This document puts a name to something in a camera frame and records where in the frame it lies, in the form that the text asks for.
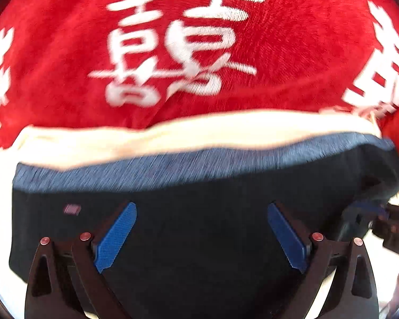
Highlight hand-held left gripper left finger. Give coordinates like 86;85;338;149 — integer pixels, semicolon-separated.
24;202;138;319

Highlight black pants with grey waistband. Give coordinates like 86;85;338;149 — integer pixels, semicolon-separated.
8;132;399;319

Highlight red printed blanket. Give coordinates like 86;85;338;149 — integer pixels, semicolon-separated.
0;0;399;160

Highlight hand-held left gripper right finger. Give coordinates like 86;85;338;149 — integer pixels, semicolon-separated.
268;202;381;319

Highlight cream towel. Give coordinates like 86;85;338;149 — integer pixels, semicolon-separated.
0;110;384;266

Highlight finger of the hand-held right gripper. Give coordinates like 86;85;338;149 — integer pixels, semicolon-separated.
352;202;399;264

